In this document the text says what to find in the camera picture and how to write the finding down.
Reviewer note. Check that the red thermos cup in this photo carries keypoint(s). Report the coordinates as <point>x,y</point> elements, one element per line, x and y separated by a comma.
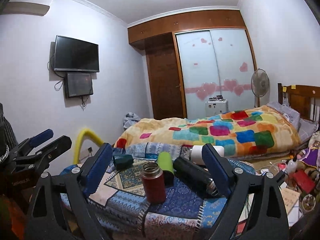
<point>153,183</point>

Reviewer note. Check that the orange cloth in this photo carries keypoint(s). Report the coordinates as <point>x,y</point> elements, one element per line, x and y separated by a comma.
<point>8,215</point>

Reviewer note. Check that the frosted sliding door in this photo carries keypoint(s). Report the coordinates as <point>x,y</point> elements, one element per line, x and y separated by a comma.
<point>235,55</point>
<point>197,67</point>

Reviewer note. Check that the black thermos cup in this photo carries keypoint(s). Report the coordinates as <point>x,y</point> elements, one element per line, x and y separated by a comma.
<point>191,176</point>

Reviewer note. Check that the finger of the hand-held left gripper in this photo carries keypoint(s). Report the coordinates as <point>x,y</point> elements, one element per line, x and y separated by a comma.
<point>43,136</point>
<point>58,143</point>

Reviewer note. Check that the green cup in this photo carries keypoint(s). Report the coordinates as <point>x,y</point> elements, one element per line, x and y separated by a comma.
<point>166,163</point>

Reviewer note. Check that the yellow foam tube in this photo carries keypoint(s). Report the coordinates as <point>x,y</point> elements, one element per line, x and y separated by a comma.
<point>80,140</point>

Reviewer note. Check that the white small cabinet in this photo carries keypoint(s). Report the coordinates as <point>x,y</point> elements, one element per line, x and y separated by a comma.
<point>216,108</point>

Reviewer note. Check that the grey patterned pillow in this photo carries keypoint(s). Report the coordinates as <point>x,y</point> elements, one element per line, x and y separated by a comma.
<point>285,115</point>

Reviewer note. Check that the beige notebook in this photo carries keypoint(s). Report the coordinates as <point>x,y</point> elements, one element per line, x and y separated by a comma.
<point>291,201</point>

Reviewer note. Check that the white air conditioner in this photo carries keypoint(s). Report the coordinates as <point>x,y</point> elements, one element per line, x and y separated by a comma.
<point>26,8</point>

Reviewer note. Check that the white plastic bottle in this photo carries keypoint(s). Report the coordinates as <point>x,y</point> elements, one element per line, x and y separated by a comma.
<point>291,167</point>

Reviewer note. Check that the wooden headboard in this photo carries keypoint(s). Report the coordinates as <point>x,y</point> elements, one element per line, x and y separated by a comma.
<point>303,97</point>

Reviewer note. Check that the standing fan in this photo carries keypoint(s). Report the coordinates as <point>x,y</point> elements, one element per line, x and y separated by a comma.
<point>260,82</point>

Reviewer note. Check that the blue patterned quilt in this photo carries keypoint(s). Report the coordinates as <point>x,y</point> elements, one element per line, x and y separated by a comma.
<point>130,205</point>

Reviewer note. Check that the dark striped cloth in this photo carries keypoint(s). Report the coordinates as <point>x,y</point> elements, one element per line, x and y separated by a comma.
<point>7,130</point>

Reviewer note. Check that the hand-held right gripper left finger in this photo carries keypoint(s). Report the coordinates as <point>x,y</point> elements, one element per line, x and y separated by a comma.
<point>98,171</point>

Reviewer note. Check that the wall-mounted black television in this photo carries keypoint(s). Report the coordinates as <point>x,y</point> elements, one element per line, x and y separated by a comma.
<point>76,53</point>

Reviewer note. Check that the small black monitor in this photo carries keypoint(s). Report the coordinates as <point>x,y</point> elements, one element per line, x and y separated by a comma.
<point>78,84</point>

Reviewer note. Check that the colourful patchwork blanket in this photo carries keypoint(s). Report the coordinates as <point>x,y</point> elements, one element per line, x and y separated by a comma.
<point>225,132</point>

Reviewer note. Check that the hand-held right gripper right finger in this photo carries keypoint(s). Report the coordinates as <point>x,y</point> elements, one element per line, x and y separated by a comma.
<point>215,171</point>

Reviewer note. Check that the brown wooden door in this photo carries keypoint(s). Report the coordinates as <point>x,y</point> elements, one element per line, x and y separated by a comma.
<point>165,80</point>

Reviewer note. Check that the wooden wardrobe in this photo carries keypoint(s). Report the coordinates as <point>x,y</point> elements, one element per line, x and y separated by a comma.
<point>160,25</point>

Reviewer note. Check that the red box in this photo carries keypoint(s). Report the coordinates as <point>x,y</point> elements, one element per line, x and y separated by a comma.
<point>303,181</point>

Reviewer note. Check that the white cup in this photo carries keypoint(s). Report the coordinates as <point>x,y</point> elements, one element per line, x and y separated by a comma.
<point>196,153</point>

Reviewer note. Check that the purple cloth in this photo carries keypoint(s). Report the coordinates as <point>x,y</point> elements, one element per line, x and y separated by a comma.
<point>313,156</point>

